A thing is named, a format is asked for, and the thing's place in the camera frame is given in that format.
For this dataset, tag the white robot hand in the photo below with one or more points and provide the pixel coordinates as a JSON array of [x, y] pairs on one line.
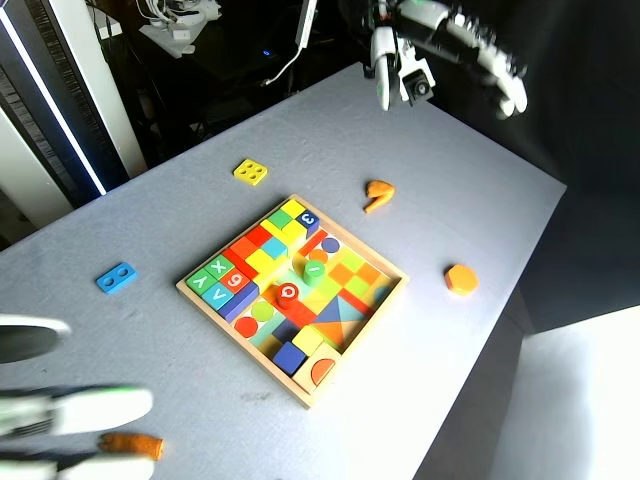
[[465, 35], [100, 410]]

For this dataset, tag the red cylinder block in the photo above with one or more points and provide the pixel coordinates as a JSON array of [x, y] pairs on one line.
[[287, 295]]

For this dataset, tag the green cylinder block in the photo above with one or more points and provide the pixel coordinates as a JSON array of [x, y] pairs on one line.
[[314, 272]]

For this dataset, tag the blue two-hole block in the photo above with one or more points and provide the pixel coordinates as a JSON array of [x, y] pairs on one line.
[[116, 278]]

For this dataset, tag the yellow cube block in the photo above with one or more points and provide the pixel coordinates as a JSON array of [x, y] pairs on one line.
[[307, 340]]

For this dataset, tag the orange hexagon block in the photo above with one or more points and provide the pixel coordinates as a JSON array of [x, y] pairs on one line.
[[461, 280]]

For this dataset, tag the yellow four-hole block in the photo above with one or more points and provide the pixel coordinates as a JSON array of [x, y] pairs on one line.
[[250, 171]]

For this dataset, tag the orange toy carrot piece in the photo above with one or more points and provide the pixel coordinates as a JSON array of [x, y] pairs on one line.
[[132, 445]]

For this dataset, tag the grey table cloth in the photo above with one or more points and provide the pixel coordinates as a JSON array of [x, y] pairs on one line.
[[400, 150]]

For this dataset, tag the toy fried chicken drumstick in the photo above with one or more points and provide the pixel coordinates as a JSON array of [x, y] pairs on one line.
[[380, 192]]

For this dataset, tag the wooden puzzle tray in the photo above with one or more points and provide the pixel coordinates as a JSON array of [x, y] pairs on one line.
[[355, 285]]

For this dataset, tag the white plastic device parts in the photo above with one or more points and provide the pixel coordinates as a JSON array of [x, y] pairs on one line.
[[170, 42]]

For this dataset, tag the white black light pillar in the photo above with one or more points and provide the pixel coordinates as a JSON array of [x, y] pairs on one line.
[[97, 75]]

